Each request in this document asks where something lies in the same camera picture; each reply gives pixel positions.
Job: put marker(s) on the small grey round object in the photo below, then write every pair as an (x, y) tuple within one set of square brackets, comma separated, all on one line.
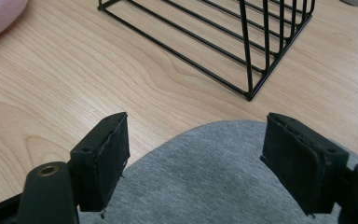
[(355, 2)]

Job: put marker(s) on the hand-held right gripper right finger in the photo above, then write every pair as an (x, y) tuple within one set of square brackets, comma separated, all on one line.
[(301, 168)]

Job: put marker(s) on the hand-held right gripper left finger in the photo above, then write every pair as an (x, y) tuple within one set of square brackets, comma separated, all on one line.
[(101, 168)]

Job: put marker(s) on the grey beanie hat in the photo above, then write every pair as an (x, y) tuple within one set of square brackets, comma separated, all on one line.
[(205, 174)]

